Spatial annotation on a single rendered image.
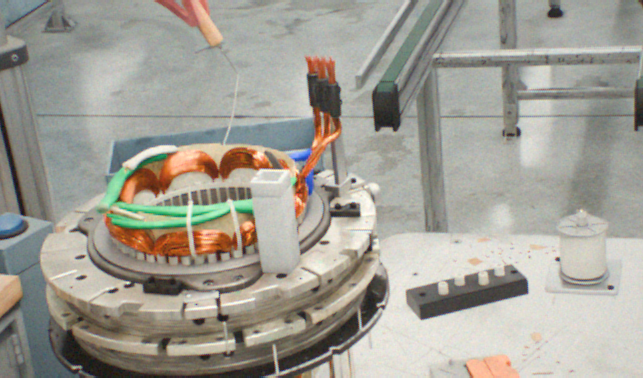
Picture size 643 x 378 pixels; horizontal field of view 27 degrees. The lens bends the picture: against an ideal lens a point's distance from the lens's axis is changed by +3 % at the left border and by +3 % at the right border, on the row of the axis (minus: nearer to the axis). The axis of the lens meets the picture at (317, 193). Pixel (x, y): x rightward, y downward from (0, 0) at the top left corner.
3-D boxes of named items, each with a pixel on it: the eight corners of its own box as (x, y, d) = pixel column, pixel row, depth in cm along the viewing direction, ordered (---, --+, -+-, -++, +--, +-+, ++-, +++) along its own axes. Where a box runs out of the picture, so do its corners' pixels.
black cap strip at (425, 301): (528, 294, 173) (528, 279, 172) (420, 320, 170) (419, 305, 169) (511, 277, 177) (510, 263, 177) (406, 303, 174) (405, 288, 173)
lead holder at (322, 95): (339, 118, 124) (336, 84, 122) (299, 117, 125) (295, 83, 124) (352, 104, 127) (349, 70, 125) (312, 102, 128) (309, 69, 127)
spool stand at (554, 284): (618, 296, 171) (616, 225, 166) (544, 292, 173) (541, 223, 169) (622, 263, 178) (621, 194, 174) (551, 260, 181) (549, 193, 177)
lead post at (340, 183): (352, 187, 133) (341, 77, 128) (340, 198, 131) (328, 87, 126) (336, 185, 133) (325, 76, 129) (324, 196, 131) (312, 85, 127)
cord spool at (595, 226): (607, 286, 172) (606, 236, 169) (555, 284, 174) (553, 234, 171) (611, 263, 177) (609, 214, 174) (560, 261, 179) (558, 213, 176)
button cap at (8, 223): (31, 224, 147) (30, 215, 147) (3, 239, 144) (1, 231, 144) (5, 217, 150) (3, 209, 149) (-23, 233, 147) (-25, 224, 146)
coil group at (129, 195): (136, 225, 128) (129, 185, 126) (119, 224, 129) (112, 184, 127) (164, 198, 133) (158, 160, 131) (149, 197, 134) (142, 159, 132)
